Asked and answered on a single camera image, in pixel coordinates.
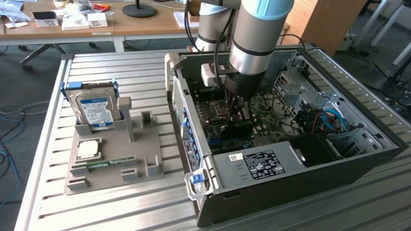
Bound hard disk with blue caddy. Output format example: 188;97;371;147
60;80;124;132

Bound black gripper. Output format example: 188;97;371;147
224;72;264;100

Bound small white box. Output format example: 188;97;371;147
87;12;107;28

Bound black power cable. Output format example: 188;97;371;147
279;34;321;52

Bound flat white box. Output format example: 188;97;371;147
61;13;89;31

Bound wooden desk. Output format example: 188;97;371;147
0;0;116;46
113;0;291;41

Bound black lamp base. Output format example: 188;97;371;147
121;0;156;18

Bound grey parts rack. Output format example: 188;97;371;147
64;96;167;196

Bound Nvidia graphics card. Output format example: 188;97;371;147
205;120;255;141

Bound blue floor cable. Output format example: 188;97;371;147
0;115;23;206

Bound white table frame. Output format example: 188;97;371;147
352;0;411;65

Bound black open PC case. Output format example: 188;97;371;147
164;43;411;228

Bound orange small item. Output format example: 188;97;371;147
92;3;112;13

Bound black desk leg with castors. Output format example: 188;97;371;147
19;43;67;72

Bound silver CPU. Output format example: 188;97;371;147
76;141;103;159

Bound clear plastic bag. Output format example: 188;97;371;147
0;0;32;24

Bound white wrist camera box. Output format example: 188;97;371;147
200;63;225;87

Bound CPU socket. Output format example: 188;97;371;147
209;100;231;118

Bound metal disk bay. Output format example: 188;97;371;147
325;127;384;159

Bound blue SATA wire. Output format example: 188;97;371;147
320;108;351;133

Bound green motherboard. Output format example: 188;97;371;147
192;86;289;154

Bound white paper stack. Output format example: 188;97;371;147
172;11;200;29

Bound white paper label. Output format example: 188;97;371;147
4;21;29;29

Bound grey power supply unit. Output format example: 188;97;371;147
209;141;305;189

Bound blue expansion slot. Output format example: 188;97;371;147
207;137;240;145

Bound brown cardboard box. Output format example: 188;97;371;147
185;0;201;16

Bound white box with black top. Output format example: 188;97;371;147
32;11;60;27

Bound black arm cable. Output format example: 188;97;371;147
183;0;235;97

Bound red wire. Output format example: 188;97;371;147
312;112;323;133

